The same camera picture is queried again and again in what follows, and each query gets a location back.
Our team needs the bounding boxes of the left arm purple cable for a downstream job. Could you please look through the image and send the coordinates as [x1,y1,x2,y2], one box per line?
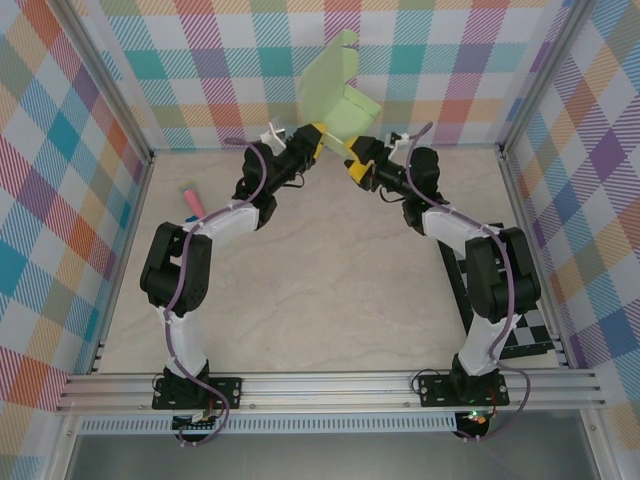
[163,137,274,448]

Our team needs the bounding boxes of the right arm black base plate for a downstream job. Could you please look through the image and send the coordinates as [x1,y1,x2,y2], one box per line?
[417,374,511,407]

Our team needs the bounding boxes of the light green paper box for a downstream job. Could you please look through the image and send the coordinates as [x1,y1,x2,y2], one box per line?
[299,29,384,156]

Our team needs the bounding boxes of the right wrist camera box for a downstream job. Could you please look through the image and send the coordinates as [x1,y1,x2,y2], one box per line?
[384,130,410,157]

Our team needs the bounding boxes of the black white checkerboard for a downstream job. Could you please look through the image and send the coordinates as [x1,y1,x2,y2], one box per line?
[437,222,556,360]

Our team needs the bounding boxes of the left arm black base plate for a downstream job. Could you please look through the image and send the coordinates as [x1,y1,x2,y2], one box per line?
[152,375,245,411]

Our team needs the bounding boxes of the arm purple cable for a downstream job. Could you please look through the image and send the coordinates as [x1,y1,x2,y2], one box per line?
[163,137,274,448]
[405,122,531,444]

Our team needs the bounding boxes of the wide aluminium base rail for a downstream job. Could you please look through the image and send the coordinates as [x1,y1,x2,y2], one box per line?
[55,370,609,414]

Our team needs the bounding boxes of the grey metal panel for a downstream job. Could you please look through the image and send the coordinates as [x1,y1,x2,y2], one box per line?
[64,432,601,480]

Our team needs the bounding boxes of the aluminium frame post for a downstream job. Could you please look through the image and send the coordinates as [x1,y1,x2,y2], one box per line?
[58,0,156,166]
[497,0,601,159]

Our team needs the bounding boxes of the pink cylinder toy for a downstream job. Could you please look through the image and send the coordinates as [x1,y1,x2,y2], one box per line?
[177,180,206,216]

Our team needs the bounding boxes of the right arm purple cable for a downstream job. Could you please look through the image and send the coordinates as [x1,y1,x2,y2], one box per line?
[405,122,531,444]

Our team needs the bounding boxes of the slotted grey cable duct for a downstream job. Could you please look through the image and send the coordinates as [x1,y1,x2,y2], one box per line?
[79,413,459,435]

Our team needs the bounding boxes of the aluminium side rail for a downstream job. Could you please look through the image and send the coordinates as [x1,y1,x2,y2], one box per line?
[497,144,574,370]
[88,152,156,375]

